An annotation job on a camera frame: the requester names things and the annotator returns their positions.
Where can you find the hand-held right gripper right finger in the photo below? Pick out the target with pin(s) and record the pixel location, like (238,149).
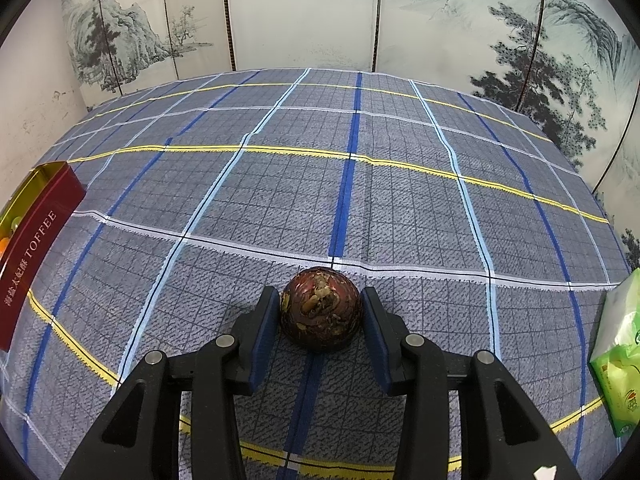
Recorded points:
(375,337)

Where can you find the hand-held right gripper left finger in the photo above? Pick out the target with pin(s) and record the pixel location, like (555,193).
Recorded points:
(265,334)

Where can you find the dark brown water chestnut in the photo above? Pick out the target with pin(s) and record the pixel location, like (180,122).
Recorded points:
(320,310)

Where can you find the red tin box gold inside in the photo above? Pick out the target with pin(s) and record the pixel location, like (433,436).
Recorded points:
(45,225)

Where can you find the blue grey plaid tablecloth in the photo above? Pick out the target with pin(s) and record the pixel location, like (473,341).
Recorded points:
(400,200)

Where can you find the green tissue packet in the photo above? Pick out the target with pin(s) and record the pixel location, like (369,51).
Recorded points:
(620,360)

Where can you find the ink landscape folding screen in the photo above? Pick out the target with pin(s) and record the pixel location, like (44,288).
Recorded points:
(300,10)

